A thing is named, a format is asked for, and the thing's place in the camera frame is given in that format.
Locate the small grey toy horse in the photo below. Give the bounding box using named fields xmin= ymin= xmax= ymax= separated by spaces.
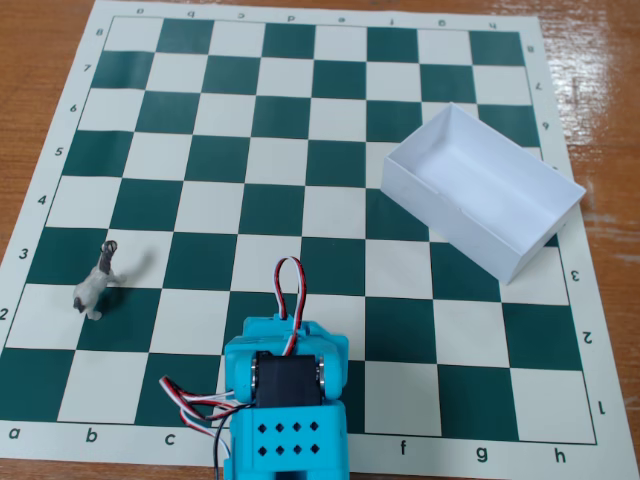
xmin=72 ymin=240 xmax=125 ymax=320

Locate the white open cardboard box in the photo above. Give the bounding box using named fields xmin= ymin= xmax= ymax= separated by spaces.
xmin=380 ymin=101 xmax=587 ymax=286

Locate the green and cream chessboard mat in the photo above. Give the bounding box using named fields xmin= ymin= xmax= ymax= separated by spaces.
xmin=0 ymin=0 xmax=615 ymax=475

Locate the red white black looped cable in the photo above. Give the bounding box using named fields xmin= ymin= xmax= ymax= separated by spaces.
xmin=273 ymin=256 xmax=307 ymax=357

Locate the red white black cable bundle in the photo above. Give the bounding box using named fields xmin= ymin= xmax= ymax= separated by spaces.
xmin=159 ymin=376 xmax=242 ymax=480

